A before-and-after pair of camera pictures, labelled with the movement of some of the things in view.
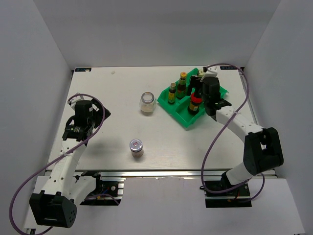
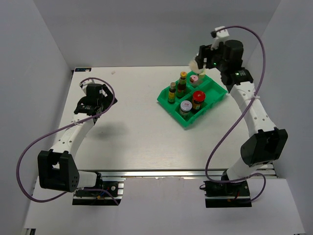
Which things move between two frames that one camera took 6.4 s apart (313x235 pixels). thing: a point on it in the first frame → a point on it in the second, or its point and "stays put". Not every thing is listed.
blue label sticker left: x=82 y=69 stays put
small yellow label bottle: x=172 y=93 stays put
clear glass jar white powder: x=147 y=103 → x=193 y=67
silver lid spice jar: x=136 y=148 → x=185 y=107
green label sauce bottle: x=181 y=90 stays put
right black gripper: x=194 y=82 → x=206 y=52
